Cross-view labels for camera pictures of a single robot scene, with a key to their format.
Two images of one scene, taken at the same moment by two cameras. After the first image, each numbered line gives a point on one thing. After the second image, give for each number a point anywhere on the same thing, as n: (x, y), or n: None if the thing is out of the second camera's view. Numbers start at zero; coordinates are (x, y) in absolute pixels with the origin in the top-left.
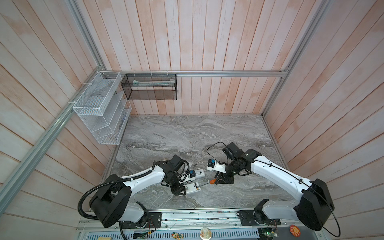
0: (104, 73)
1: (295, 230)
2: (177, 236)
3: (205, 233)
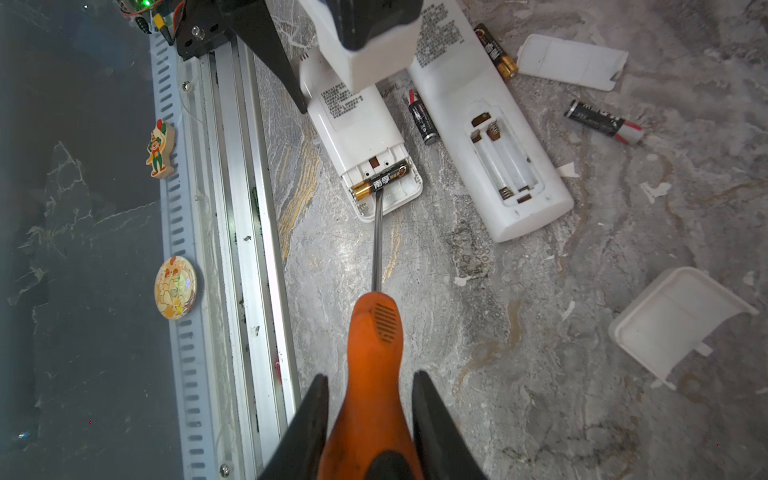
0: None
1: None
2: (161, 148)
3: (175, 288)
